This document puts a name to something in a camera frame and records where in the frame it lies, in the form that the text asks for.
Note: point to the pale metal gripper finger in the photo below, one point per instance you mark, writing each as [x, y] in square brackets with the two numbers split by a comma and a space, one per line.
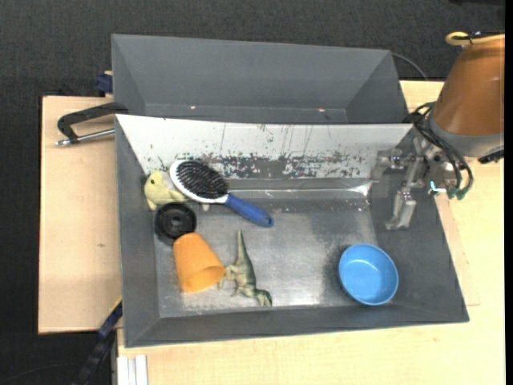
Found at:
[402, 214]
[385, 165]

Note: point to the blue plastic bowl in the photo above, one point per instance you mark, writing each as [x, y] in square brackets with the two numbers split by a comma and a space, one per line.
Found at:
[368, 274]

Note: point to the grey metal bin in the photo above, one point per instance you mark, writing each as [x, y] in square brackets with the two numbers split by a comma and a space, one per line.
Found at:
[280, 78]

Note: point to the green toy dinosaur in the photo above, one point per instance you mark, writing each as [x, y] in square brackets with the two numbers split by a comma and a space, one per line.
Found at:
[245, 273]

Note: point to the white and blue hairbrush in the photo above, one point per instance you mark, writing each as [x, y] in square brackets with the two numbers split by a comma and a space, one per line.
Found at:
[202, 181]

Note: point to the orange plastic cup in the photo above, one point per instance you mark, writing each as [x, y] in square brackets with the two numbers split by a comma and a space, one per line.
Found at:
[196, 263]

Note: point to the black round spool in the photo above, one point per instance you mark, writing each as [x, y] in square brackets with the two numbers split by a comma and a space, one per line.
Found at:
[175, 222]

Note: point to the yellow-green plush toy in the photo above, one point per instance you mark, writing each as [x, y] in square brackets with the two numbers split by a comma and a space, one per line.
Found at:
[159, 189]

